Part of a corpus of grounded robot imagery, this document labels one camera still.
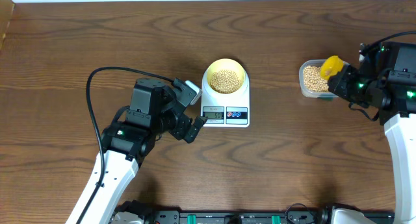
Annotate soybeans in yellow bowl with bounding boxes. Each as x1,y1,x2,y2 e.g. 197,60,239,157
209,69,243,94

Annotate yellow measuring scoop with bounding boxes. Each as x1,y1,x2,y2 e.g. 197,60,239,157
320,55,344,80

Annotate white digital kitchen scale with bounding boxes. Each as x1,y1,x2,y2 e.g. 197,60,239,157
201,69,250,128

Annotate cardboard panel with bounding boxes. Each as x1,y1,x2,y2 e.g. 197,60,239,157
0,0,15,48

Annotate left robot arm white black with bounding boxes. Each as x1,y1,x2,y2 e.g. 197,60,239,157
67,78,207,223

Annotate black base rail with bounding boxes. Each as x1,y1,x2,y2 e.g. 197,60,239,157
142,203,396,224

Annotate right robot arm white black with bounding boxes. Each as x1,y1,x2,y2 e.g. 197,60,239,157
320,42,415,223

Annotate soybeans pile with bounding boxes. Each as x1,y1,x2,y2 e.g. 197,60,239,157
303,66,328,92

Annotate clear plastic bean container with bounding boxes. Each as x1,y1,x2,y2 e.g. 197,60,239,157
299,59,337,99

